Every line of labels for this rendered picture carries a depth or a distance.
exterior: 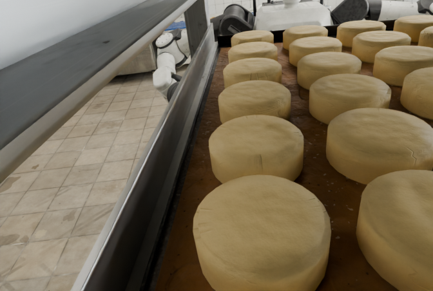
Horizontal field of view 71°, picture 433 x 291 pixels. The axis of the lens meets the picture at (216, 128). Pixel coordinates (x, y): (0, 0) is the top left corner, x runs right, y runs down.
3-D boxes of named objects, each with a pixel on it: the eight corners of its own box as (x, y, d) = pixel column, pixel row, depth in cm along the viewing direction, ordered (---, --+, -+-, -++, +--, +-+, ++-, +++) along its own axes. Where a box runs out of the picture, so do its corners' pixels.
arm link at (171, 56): (152, 69, 113) (151, 44, 126) (167, 89, 120) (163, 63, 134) (176, 56, 111) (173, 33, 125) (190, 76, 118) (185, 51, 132)
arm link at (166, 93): (165, 96, 98) (149, 88, 106) (183, 116, 106) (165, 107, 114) (188, 72, 101) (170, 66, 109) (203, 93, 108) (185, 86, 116)
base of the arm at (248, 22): (220, 27, 129) (226, 0, 122) (249, 35, 130) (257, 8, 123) (215, 41, 118) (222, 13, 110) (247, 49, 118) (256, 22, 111)
